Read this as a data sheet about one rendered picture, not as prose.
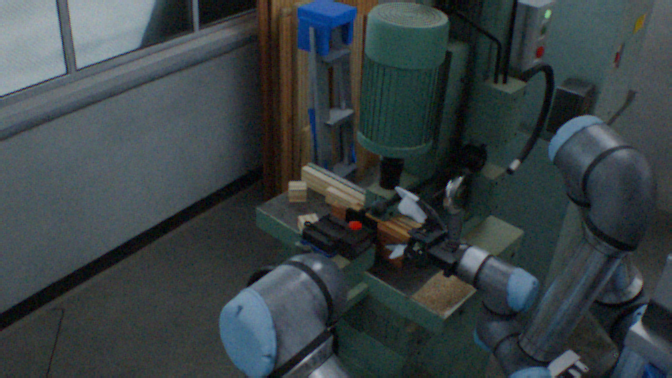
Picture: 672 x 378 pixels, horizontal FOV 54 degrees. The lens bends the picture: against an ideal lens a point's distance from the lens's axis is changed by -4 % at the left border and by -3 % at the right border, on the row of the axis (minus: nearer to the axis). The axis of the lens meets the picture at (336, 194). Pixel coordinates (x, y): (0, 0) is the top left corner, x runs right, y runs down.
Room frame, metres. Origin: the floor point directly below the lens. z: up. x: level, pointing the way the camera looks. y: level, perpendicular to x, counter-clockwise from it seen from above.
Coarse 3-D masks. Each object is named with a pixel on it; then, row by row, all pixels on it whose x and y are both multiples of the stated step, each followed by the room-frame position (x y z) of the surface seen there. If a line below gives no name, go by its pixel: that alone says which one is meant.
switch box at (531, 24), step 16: (528, 0) 1.56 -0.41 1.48; (544, 0) 1.57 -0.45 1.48; (528, 16) 1.53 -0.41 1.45; (544, 16) 1.54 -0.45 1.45; (528, 32) 1.52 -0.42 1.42; (512, 48) 1.54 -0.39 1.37; (528, 48) 1.52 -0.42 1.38; (544, 48) 1.57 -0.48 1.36; (512, 64) 1.53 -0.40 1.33; (528, 64) 1.52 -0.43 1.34
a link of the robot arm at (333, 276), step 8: (296, 256) 0.82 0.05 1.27; (304, 256) 0.81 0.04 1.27; (312, 256) 0.82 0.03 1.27; (320, 256) 0.82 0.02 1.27; (304, 264) 0.87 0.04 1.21; (312, 264) 0.79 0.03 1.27; (320, 264) 0.80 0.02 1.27; (328, 264) 0.81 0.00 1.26; (336, 264) 0.83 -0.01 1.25; (320, 272) 0.78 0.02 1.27; (328, 272) 0.79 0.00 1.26; (336, 272) 0.80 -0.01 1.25; (328, 280) 0.78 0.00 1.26; (336, 280) 0.79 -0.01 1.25; (344, 280) 0.81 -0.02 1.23; (328, 288) 0.77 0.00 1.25; (336, 288) 0.78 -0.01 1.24; (344, 288) 0.79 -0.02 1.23; (336, 296) 0.77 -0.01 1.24; (344, 296) 0.79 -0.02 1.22; (336, 304) 0.77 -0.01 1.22; (344, 304) 0.80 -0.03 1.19; (336, 312) 0.77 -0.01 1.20; (336, 320) 0.81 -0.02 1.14; (328, 328) 0.81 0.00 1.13
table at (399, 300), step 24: (312, 192) 1.56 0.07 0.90; (264, 216) 1.44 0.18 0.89; (288, 216) 1.44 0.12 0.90; (288, 240) 1.39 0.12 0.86; (384, 264) 1.27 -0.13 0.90; (408, 264) 1.27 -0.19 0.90; (360, 288) 1.21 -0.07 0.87; (384, 288) 1.20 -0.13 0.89; (408, 288) 1.19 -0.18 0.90; (408, 312) 1.15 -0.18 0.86; (432, 312) 1.11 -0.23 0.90; (456, 312) 1.13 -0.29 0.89
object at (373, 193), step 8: (400, 176) 1.46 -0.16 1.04; (408, 176) 1.46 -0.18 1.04; (376, 184) 1.41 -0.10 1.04; (400, 184) 1.42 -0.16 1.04; (408, 184) 1.42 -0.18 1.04; (416, 184) 1.44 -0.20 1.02; (368, 192) 1.38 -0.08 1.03; (376, 192) 1.37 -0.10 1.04; (384, 192) 1.38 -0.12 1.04; (392, 192) 1.38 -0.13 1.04; (368, 200) 1.38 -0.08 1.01; (376, 200) 1.37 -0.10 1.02; (384, 200) 1.35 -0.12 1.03; (392, 208) 1.37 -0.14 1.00; (384, 216) 1.35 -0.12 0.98; (392, 216) 1.37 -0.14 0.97
